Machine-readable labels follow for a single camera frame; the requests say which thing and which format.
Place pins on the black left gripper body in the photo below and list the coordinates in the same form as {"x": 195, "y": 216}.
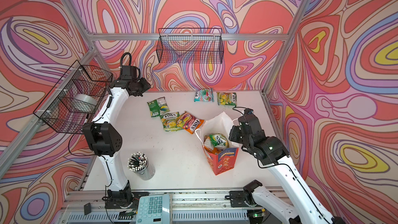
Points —
{"x": 141, "y": 86}

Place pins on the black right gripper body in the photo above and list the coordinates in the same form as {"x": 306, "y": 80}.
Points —
{"x": 237, "y": 136}

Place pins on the dark green snack bag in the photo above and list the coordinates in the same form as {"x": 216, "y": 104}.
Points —
{"x": 158, "y": 107}

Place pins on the red white paper bag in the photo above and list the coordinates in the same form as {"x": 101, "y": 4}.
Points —
{"x": 225, "y": 160}

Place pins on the yellow green mango snack bag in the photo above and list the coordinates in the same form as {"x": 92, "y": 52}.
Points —
{"x": 215, "y": 143}

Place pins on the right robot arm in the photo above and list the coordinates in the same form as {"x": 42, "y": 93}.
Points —
{"x": 271, "y": 154}

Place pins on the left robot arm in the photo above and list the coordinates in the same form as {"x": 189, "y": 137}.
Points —
{"x": 106, "y": 142}

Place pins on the yellow green lemon snack bag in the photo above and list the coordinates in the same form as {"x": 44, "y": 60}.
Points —
{"x": 227, "y": 98}

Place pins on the teal mint snack bag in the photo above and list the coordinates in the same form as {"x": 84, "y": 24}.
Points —
{"x": 204, "y": 95}

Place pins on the green spring tea snack bag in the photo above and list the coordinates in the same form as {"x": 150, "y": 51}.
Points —
{"x": 169, "y": 122}

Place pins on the orange snack bag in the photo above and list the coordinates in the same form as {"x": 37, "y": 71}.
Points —
{"x": 189, "y": 122}

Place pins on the white tape roll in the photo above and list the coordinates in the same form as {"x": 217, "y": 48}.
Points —
{"x": 83, "y": 103}

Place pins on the black marker in basket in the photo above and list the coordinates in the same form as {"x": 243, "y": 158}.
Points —
{"x": 85, "y": 122}

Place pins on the pen cup with pens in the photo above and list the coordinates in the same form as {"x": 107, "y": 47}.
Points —
{"x": 139, "y": 164}

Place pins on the teal calculator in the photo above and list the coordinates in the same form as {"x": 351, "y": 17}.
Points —
{"x": 156, "y": 209}

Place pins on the back wire basket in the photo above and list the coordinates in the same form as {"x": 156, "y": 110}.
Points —
{"x": 190, "y": 46}

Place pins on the wire basket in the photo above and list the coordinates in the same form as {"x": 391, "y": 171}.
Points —
{"x": 55, "y": 110}
{"x": 190, "y": 46}

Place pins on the left wire basket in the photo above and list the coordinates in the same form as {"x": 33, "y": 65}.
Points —
{"x": 55, "y": 110}

